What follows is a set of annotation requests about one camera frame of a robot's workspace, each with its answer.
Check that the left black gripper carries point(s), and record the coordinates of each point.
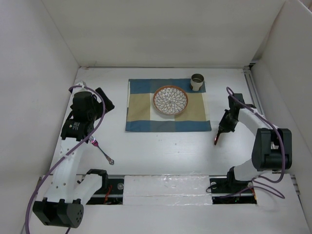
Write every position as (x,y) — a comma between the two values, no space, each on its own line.
(108,104)

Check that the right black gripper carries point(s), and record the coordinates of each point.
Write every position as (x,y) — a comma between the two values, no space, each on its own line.
(224,127)

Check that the copper knife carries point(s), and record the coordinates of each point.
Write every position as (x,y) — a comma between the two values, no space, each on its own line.
(217,137)

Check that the blue beige checkered placemat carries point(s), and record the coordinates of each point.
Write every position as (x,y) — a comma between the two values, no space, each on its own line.
(142,116)

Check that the iridescent metal fork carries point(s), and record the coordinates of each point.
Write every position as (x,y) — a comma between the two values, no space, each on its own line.
(96,144)

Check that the patterned ceramic plate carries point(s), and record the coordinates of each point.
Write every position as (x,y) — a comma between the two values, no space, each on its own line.
(170,100)

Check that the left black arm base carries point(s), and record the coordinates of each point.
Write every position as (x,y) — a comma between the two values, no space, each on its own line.
(114,187)

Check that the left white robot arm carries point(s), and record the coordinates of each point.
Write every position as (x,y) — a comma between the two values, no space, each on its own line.
(64,201)

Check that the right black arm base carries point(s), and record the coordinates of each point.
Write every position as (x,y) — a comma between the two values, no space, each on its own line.
(227,190)

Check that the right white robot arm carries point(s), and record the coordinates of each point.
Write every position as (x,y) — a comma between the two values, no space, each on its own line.
(272,148)

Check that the aluminium rail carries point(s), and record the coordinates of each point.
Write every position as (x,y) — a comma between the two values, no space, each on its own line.
(252,89)

